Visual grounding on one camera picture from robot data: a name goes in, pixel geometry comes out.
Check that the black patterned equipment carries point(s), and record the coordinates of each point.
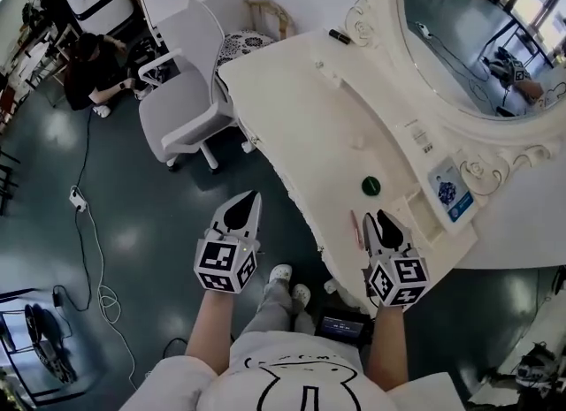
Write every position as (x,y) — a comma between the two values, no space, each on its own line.
(48,347)

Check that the person's left white shoe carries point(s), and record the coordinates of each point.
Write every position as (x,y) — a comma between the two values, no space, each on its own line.
(280,273)

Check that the white grey office chair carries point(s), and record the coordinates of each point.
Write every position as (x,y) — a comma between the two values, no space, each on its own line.
(181,104)

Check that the white printed packet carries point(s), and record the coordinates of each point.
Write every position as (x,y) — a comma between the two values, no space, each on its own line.
(418,137)

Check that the black lipstick tube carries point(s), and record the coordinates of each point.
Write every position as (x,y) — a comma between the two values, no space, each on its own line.
(339,35)

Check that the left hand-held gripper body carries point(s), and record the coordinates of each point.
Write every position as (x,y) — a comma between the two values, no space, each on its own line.
(216,263)

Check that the white vanity dressing table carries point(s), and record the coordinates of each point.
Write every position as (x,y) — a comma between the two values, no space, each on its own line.
(287,113)

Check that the floral cushioned stool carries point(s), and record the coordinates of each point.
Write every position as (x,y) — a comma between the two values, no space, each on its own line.
(247,42)

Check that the pink pen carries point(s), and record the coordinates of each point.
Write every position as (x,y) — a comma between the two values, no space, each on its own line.
(357,228)

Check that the person's white printed T-shirt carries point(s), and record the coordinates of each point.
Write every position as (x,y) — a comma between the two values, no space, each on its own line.
(292,378)

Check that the black display device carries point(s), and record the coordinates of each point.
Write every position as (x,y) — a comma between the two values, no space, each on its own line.
(342,327)

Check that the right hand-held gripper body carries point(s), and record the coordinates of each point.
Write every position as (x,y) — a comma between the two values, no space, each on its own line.
(407,276)

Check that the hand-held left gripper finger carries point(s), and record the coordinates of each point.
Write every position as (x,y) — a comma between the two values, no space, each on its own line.
(255,223)
(217,221)

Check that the blue facial mask packet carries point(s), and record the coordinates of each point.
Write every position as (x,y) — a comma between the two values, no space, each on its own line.
(451,190)

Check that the person's grey trousers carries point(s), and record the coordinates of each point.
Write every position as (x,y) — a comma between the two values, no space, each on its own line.
(274,307)

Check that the black power adapter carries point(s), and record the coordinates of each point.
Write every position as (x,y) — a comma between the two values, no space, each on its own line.
(58,296)

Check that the person's right forearm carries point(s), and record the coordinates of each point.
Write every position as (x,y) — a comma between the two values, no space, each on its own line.
(388,352)

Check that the person's left forearm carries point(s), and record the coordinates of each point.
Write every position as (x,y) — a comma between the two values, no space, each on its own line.
(210,334)

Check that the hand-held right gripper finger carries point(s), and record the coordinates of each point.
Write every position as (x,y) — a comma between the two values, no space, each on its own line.
(409,245)
(369,241)

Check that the person's white shoe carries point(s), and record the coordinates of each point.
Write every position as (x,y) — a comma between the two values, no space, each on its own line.
(280,273)
(300,294)

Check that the black white backpack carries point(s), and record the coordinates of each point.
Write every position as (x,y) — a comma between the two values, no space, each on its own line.
(141,60)

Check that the small dark green jar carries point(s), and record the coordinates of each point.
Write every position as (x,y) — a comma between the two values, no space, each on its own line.
(371,186)

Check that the white power strip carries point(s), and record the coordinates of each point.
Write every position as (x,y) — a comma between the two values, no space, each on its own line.
(78,198)

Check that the person's right white shoe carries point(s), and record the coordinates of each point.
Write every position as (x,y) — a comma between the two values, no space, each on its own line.
(300,294)

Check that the oval white-framed mirror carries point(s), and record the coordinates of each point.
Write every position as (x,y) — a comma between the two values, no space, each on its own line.
(464,47)

